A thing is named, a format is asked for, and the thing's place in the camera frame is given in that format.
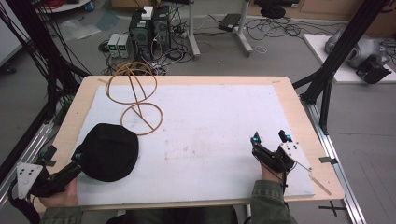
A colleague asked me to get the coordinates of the aluminium rail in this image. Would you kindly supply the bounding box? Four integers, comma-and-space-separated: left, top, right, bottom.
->
0, 120, 59, 208
301, 98, 369, 224

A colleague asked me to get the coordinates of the black hat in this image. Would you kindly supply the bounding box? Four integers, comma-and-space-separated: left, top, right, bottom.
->
79, 122, 140, 183

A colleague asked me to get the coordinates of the person's right hand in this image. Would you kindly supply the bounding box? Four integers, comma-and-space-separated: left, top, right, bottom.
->
260, 161, 285, 185

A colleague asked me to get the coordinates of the grey helmet-shaped shell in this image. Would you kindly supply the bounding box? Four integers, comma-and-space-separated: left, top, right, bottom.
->
324, 28, 390, 70

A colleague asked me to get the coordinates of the thin wooden strip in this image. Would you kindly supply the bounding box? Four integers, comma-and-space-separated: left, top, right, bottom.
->
307, 173, 332, 197

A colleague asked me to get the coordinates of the black device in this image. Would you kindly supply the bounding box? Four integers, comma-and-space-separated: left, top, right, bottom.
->
355, 55, 393, 85

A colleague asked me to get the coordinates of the round white table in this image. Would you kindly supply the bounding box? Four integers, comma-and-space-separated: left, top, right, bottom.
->
35, 0, 92, 14

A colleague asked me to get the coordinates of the white box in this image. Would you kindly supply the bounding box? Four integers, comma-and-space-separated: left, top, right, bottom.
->
141, 6, 154, 21

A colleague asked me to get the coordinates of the tan wire hat stand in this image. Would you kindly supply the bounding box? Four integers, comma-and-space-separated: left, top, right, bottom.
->
105, 61, 164, 137

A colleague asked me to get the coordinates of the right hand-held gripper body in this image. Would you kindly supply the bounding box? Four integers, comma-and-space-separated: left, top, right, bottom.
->
251, 141, 313, 174

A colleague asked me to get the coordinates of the white platform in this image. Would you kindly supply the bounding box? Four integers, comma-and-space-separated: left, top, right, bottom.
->
303, 33, 396, 85

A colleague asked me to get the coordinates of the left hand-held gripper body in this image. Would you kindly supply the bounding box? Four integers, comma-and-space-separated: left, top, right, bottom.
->
16, 160, 83, 200

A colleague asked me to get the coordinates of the white foam mat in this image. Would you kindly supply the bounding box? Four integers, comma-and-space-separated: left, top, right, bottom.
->
75, 84, 318, 207

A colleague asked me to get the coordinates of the black frame post with cables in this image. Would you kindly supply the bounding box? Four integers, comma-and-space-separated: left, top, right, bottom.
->
0, 0, 92, 185

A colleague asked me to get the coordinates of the white desk leg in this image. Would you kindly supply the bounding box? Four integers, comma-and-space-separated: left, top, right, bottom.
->
186, 0, 202, 61
236, 0, 254, 58

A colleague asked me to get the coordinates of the tangle of black cables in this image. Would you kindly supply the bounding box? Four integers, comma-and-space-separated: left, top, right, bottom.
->
245, 16, 340, 42

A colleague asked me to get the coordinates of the clear plastic sheet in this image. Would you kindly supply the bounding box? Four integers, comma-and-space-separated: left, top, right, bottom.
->
58, 18, 103, 42

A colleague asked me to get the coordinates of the black flat box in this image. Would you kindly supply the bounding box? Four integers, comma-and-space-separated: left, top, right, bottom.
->
218, 12, 243, 33

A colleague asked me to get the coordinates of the black computer tower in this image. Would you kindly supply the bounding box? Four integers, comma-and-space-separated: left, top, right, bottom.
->
151, 5, 172, 60
128, 11, 154, 61

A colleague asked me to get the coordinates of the grey power supply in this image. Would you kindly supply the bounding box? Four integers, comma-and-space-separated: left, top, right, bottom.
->
118, 33, 131, 59
107, 33, 121, 59

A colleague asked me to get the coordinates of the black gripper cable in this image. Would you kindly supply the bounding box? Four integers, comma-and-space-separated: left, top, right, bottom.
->
7, 178, 42, 224
280, 169, 291, 209

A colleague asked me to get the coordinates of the person's left hand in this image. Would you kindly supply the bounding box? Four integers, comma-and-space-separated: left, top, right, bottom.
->
38, 176, 78, 209

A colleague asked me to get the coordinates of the black tape piece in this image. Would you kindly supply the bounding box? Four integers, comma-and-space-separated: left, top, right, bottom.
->
318, 156, 339, 165

